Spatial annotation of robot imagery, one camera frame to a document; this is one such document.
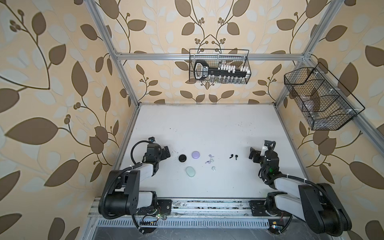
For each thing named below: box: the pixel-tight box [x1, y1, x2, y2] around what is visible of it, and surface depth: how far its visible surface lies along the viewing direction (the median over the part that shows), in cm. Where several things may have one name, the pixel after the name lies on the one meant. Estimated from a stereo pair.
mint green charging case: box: [185, 166, 196, 178], surface depth 88 cm
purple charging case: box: [191, 150, 200, 159], surface depth 95 cm
